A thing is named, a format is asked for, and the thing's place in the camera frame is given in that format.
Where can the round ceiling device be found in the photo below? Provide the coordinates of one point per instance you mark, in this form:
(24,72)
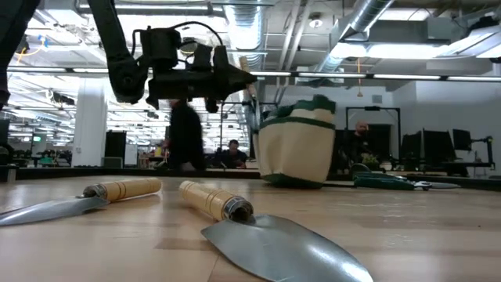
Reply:
(315,22)

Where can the silver garden tool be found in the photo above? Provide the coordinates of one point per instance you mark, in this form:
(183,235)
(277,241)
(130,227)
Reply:
(442,185)

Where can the white pillar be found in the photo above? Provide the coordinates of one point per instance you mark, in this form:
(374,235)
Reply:
(89,125)

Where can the black ceiling-hung device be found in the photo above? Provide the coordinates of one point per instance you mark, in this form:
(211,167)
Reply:
(23,45)

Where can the silver ventilation duct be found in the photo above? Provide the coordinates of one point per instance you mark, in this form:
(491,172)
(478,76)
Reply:
(244,27)
(368,13)

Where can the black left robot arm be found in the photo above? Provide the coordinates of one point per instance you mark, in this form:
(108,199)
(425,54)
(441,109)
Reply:
(117,58)

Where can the person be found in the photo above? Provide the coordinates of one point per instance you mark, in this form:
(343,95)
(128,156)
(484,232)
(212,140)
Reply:
(233,156)
(186,137)
(359,145)

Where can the black frame stand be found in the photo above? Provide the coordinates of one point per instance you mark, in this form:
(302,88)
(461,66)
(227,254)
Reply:
(372,108)

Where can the black cabinet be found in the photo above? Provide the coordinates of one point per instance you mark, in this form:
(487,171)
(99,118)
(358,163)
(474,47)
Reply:
(115,147)

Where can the small potted plant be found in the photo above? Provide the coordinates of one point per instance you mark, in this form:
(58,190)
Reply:
(370,160)

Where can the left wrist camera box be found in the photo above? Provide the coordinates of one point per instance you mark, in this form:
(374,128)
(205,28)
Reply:
(207,58)

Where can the black monitor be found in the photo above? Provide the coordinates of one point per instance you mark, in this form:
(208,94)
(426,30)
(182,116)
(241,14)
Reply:
(438,147)
(411,150)

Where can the black monitor on arm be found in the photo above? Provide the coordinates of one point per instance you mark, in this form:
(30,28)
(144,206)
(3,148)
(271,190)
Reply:
(462,139)

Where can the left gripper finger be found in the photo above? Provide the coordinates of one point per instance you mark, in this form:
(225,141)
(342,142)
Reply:
(238,82)

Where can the white light bar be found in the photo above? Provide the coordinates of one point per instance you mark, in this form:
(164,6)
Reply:
(332,74)
(407,77)
(473,78)
(39,70)
(274,73)
(90,70)

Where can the cream green-trimmed gardening bag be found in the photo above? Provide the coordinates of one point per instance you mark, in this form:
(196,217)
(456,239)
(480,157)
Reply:
(297,152)

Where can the small whiteboard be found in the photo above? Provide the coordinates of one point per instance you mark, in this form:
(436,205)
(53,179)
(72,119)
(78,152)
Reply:
(131,154)

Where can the black desk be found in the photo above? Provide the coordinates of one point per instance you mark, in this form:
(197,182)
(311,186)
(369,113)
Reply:
(466,164)

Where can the grey cup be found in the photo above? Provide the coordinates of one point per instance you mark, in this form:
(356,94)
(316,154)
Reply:
(11,174)

